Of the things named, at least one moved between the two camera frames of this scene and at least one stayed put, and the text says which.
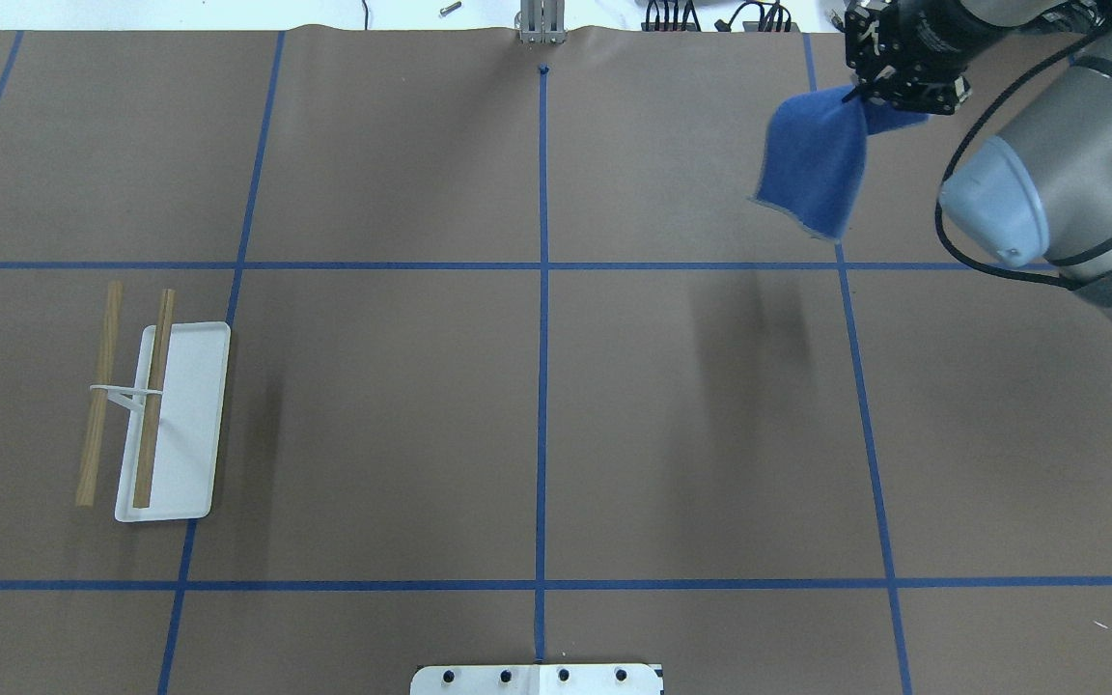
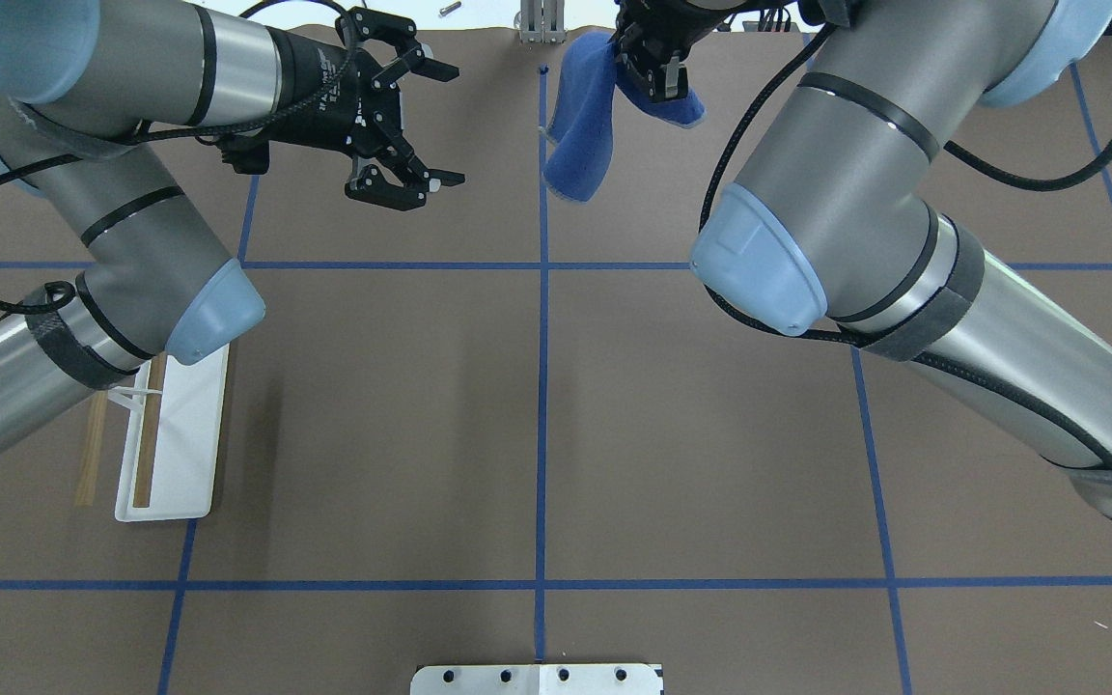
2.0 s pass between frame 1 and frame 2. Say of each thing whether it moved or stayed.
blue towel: moved
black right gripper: moved
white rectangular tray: stayed
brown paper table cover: stayed
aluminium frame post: stayed
